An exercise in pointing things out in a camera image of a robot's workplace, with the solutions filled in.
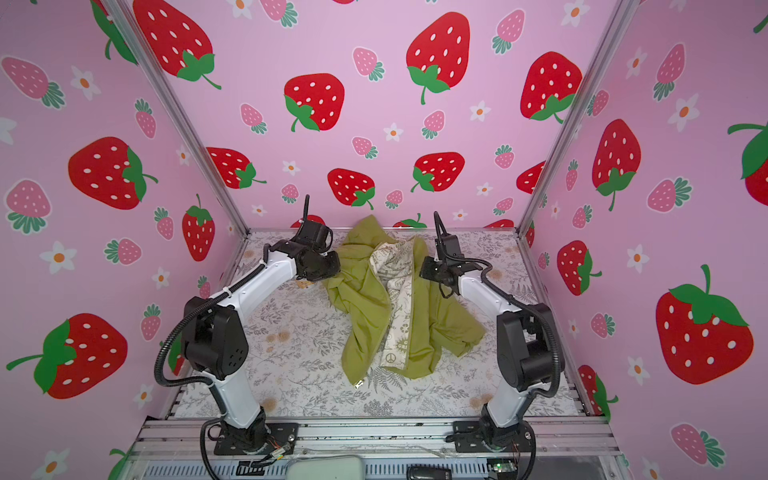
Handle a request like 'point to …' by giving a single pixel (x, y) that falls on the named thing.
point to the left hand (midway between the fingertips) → (339, 267)
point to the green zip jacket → (394, 314)
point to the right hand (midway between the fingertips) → (423, 266)
